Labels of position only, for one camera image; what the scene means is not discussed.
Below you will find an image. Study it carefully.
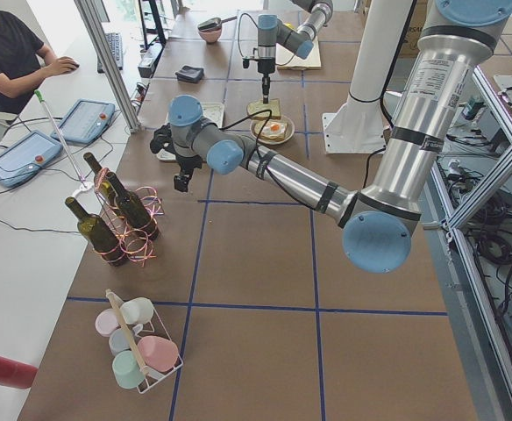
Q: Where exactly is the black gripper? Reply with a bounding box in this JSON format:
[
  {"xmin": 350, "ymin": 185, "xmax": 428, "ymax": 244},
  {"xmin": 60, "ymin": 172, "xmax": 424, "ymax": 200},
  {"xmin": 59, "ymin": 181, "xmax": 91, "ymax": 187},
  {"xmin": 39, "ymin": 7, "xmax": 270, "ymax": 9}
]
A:
[
  {"xmin": 174, "ymin": 153, "xmax": 203, "ymax": 192},
  {"xmin": 242, "ymin": 56, "xmax": 275, "ymax": 104}
]

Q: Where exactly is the bread slice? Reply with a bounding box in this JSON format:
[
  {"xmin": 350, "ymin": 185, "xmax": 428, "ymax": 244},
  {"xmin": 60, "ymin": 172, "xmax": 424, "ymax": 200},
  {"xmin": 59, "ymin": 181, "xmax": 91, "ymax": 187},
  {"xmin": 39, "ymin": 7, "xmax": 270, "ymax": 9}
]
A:
[
  {"xmin": 246, "ymin": 98, "xmax": 281, "ymax": 120},
  {"xmin": 252, "ymin": 120, "xmax": 288, "ymax": 142}
]

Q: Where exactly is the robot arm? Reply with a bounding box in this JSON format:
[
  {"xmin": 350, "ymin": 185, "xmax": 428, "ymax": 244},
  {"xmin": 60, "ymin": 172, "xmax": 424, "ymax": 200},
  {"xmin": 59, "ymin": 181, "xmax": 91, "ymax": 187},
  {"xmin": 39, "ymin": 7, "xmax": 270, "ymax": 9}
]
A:
[
  {"xmin": 242, "ymin": 0, "xmax": 333, "ymax": 104},
  {"xmin": 167, "ymin": 1, "xmax": 512, "ymax": 273}
]

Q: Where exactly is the cream bear serving tray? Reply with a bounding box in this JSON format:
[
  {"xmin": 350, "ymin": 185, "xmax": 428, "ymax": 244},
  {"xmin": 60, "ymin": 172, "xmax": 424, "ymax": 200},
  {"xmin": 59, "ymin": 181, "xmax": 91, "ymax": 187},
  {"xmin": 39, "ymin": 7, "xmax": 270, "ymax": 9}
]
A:
[{"xmin": 156, "ymin": 102, "xmax": 224, "ymax": 162}]

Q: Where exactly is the wooden cutting board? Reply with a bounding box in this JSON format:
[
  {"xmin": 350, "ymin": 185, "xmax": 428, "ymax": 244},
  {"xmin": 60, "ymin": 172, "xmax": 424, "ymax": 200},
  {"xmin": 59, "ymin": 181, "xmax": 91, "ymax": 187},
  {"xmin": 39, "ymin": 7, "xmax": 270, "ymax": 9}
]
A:
[{"xmin": 276, "ymin": 39, "xmax": 322, "ymax": 69}]

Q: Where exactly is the fried egg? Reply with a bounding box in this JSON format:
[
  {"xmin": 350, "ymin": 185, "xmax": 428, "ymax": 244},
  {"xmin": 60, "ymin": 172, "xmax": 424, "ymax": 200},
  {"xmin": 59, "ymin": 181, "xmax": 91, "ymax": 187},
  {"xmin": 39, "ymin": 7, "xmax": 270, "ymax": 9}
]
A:
[{"xmin": 261, "ymin": 122, "xmax": 286, "ymax": 139}]

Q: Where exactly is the white round plate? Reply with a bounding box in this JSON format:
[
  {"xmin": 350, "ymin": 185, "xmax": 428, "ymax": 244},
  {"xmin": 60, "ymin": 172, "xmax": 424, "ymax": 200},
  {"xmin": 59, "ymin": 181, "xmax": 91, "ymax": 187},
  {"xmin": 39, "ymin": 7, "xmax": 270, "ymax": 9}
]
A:
[{"xmin": 250, "ymin": 116, "xmax": 295, "ymax": 146}]

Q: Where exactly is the pink bowl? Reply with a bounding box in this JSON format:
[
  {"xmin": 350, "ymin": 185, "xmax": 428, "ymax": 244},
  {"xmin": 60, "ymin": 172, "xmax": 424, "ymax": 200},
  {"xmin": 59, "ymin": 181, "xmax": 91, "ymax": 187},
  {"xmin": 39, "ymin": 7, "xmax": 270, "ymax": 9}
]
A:
[{"xmin": 197, "ymin": 23, "xmax": 222, "ymax": 44}]

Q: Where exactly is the grey folded cloth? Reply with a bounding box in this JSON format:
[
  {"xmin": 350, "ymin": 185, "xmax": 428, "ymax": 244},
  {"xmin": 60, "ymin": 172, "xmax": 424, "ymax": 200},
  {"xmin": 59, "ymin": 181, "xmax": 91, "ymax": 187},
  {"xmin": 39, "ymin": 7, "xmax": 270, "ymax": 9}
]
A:
[{"xmin": 175, "ymin": 65, "xmax": 204, "ymax": 83}]

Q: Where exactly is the blue teach pendant far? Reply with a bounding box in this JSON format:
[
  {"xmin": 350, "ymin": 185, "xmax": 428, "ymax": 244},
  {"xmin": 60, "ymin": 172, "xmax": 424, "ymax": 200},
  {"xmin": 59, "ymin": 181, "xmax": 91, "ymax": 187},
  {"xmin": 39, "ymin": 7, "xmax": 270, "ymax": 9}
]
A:
[{"xmin": 58, "ymin": 99, "xmax": 116, "ymax": 146}]

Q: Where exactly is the blue teach pendant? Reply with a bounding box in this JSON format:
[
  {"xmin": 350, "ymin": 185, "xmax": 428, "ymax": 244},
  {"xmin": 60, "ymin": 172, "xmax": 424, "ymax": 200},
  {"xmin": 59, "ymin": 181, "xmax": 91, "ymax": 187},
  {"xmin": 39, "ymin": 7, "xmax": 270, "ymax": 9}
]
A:
[
  {"xmin": 58, "ymin": 99, "xmax": 116, "ymax": 146},
  {"xmin": 0, "ymin": 131, "xmax": 62, "ymax": 188}
]

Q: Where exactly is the dark green wine bottle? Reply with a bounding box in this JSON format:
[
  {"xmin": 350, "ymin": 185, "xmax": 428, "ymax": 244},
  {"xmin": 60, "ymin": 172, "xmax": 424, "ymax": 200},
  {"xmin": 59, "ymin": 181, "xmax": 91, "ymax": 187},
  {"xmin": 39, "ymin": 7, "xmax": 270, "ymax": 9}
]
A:
[{"xmin": 65, "ymin": 196, "xmax": 128, "ymax": 267}]

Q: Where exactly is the black keyboard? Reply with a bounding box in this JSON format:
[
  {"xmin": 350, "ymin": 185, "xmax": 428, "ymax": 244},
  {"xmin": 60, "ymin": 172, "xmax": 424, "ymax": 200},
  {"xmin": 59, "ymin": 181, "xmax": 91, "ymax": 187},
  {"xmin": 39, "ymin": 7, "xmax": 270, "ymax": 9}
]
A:
[{"xmin": 105, "ymin": 32, "xmax": 124, "ymax": 70}]

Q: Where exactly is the white plastic cup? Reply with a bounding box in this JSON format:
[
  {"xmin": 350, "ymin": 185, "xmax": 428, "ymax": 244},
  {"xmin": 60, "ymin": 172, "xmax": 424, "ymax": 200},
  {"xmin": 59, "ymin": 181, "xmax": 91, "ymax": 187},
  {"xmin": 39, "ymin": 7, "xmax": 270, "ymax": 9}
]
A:
[{"xmin": 119, "ymin": 297, "xmax": 154, "ymax": 325}]

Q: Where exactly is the blue teach pendant near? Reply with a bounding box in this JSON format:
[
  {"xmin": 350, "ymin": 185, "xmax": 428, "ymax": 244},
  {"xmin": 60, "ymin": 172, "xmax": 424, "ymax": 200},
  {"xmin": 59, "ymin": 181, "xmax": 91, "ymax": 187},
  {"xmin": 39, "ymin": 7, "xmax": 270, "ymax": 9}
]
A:
[{"xmin": 0, "ymin": 131, "xmax": 62, "ymax": 188}]

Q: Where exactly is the white stick with green tip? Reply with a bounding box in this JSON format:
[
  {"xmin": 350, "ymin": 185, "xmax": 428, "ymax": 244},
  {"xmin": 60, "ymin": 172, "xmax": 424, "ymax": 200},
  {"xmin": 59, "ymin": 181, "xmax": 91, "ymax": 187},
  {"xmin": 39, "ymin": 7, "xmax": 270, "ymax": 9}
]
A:
[{"xmin": 34, "ymin": 89, "xmax": 93, "ymax": 198}]

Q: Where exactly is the lilac plastic cup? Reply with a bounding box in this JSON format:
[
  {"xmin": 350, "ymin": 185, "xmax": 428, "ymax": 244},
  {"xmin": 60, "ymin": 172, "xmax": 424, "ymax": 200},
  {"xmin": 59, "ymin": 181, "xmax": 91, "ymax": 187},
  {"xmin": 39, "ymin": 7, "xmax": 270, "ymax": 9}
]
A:
[{"xmin": 95, "ymin": 308, "xmax": 120, "ymax": 338}]

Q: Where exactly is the grey plastic cup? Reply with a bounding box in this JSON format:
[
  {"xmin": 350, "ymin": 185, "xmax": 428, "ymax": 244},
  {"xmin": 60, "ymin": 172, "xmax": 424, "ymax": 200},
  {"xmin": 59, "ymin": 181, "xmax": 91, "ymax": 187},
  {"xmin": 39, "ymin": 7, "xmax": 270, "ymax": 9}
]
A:
[{"xmin": 109, "ymin": 326, "xmax": 140, "ymax": 356}]

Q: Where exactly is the pink plastic cup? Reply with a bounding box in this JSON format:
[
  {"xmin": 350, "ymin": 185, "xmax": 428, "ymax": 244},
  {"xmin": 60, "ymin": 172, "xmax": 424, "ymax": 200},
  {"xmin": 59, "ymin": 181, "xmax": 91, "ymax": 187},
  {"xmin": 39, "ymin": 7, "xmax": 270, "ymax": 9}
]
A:
[{"xmin": 138, "ymin": 335, "xmax": 179, "ymax": 373}]

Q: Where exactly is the seated person black shirt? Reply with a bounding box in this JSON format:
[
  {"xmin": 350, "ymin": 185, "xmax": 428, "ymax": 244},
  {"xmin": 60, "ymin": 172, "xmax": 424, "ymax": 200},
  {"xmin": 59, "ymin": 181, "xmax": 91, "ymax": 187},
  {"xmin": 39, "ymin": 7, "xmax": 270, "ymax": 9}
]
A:
[{"xmin": 0, "ymin": 11, "xmax": 79, "ymax": 114}]

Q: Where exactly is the mint green plastic cup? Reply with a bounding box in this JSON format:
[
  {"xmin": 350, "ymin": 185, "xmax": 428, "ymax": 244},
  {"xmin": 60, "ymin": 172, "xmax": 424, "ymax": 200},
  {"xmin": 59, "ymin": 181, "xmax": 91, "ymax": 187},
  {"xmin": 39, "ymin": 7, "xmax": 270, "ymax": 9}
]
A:
[{"xmin": 111, "ymin": 350, "xmax": 146, "ymax": 389}]

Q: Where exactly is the red cylinder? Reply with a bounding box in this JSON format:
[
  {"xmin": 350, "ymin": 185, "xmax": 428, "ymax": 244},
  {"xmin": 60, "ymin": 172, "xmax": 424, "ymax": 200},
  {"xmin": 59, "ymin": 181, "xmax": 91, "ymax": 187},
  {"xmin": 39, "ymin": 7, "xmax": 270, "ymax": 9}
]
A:
[{"xmin": 0, "ymin": 356, "xmax": 38, "ymax": 389}]

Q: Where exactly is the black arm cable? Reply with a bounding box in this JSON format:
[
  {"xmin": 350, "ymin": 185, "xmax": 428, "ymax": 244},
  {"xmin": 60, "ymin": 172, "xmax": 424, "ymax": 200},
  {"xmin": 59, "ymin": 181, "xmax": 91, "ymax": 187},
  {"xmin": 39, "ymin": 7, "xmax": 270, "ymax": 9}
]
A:
[{"xmin": 218, "ymin": 109, "xmax": 318, "ymax": 207}]

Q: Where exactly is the copper wire bottle rack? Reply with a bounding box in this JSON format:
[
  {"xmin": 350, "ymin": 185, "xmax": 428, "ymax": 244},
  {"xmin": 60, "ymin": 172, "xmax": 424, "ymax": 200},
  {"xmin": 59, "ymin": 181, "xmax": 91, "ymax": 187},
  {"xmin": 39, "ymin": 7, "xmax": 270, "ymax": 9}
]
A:
[{"xmin": 94, "ymin": 168, "xmax": 163, "ymax": 266}]

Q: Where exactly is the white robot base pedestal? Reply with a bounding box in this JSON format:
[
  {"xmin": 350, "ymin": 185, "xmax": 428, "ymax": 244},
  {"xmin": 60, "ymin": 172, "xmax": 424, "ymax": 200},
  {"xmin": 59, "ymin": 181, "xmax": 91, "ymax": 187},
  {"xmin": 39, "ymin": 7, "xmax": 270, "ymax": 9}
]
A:
[{"xmin": 323, "ymin": 0, "xmax": 416, "ymax": 154}]

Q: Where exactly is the wooden rack handle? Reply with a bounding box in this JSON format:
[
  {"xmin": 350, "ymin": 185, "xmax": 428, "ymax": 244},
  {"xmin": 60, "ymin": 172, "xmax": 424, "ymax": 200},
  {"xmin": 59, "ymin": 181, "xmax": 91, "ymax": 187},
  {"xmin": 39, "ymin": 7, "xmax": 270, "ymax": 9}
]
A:
[{"xmin": 105, "ymin": 289, "xmax": 148, "ymax": 375}]

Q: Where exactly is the aluminium frame post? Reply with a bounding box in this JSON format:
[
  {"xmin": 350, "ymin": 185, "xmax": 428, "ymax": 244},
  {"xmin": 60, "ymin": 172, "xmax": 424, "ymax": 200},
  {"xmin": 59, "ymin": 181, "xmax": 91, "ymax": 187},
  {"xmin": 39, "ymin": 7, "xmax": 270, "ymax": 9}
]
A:
[{"xmin": 74, "ymin": 0, "xmax": 141, "ymax": 133}]

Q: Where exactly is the white wire cup rack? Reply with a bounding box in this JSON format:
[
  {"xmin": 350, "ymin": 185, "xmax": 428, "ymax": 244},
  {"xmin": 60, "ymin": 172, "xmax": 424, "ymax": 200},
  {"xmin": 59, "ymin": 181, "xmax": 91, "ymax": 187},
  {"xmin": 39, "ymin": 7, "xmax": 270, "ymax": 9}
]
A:
[{"xmin": 108, "ymin": 310, "xmax": 183, "ymax": 394}]

